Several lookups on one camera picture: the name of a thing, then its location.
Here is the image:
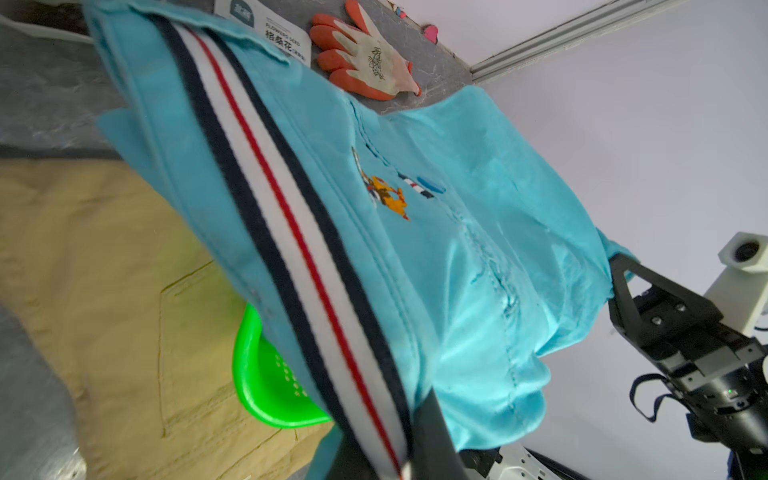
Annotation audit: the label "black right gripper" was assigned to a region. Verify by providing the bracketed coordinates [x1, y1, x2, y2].
[609, 254, 767, 456]

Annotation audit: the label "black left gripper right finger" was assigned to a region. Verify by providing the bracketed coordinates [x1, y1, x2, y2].
[410, 390, 468, 480]

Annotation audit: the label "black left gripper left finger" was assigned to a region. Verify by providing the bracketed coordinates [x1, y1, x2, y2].
[325, 428, 375, 480]

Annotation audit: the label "green plastic basket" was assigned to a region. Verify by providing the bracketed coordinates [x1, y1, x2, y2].
[232, 304, 330, 429]

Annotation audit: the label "teal pants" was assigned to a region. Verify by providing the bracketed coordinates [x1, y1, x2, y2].
[83, 1, 619, 479]

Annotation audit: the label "khaki pants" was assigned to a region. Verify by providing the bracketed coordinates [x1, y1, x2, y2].
[1, 159, 328, 479]

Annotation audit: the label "small pink object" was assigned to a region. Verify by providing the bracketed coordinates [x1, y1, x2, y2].
[422, 24, 439, 45]

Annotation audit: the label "red and white work glove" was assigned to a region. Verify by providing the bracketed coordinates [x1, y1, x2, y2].
[309, 1, 422, 101]

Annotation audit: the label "flower seed packet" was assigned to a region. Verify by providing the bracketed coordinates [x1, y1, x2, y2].
[213, 0, 312, 66]

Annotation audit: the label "aluminium corner frame post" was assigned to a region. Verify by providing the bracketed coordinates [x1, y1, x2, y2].
[470, 0, 683, 84]

